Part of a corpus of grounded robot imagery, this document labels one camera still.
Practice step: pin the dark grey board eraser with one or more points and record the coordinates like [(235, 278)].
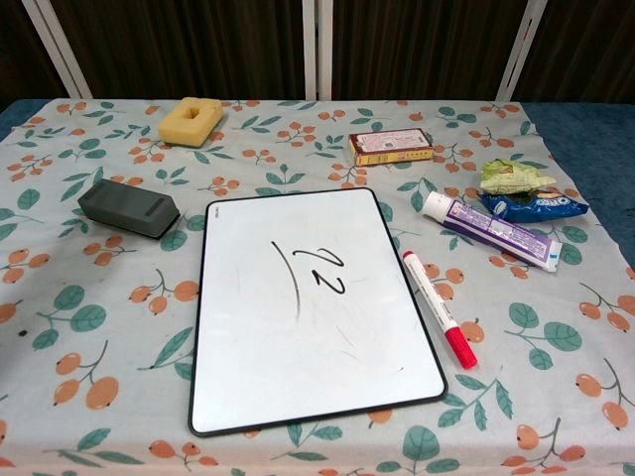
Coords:
[(124, 205)]

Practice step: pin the white dry-erase board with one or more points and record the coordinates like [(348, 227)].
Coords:
[(317, 357)]

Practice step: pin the red yellow cardboard box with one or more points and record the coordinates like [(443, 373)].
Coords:
[(389, 144)]

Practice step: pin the red white marker pen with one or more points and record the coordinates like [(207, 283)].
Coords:
[(436, 302)]

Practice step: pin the purple white toothpaste tube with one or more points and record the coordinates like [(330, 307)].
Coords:
[(486, 225)]

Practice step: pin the yellow sponge with hole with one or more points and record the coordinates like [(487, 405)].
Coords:
[(173, 130)]

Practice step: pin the crumpled green wrapper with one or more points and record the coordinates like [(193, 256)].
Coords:
[(506, 176)]

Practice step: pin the dark pleated curtain panel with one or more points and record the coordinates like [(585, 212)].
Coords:
[(421, 44), (188, 44), (590, 44), (20, 54)]

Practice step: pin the floral fruit print tablecloth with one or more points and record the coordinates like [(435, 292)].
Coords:
[(99, 297)]

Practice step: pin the blue cookie packet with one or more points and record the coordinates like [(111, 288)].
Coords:
[(546, 207)]

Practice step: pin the upright white frame post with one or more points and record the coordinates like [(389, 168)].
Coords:
[(317, 49)]

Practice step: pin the slanted white frame post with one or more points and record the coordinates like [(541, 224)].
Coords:
[(521, 49), (59, 49)]

